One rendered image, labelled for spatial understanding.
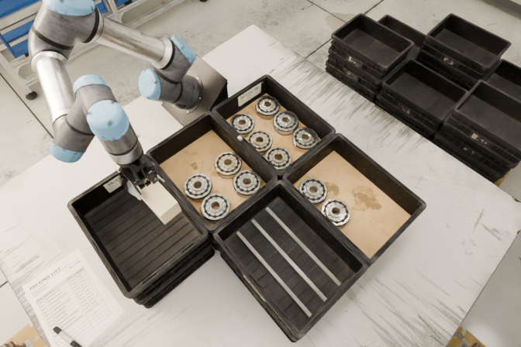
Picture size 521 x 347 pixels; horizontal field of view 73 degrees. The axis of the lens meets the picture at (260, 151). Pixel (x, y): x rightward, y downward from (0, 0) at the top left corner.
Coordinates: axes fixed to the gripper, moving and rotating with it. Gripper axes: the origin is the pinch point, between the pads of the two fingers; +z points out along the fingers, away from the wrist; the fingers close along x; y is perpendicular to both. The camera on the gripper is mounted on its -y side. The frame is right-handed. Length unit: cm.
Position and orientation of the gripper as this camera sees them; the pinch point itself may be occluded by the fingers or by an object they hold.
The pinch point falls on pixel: (145, 183)
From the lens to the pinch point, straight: 109.1
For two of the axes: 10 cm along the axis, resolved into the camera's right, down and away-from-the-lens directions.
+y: 7.0, 6.0, -3.8
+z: 0.0, 5.3, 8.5
